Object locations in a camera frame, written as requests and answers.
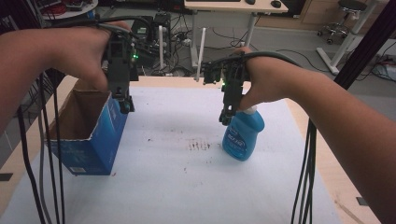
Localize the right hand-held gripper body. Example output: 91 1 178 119
201 53 251 108

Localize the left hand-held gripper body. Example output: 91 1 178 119
102 30 140 94

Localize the blue spray bottle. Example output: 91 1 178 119
221 105 266 162

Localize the blue cardboard box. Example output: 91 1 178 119
44 88 130 176

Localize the person's right hand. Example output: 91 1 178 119
233 46 302 112

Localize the person's left hand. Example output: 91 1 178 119
46 21 133 93

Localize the black computer case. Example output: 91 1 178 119
130 12 173 69

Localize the white desk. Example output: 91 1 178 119
183 0 290 70

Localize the white foam mat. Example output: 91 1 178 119
0 86 344 224

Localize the round white table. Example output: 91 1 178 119
36 0 100 21

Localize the white desk leg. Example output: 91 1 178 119
316 0 389 77

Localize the black stool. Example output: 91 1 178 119
317 0 369 45

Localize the white upright post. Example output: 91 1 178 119
195 27 207 83
158 25 166 71

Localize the black hanging cable bundle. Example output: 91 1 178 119
16 70 67 224
290 118 318 224

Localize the black metal frame post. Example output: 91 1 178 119
333 0 396 91

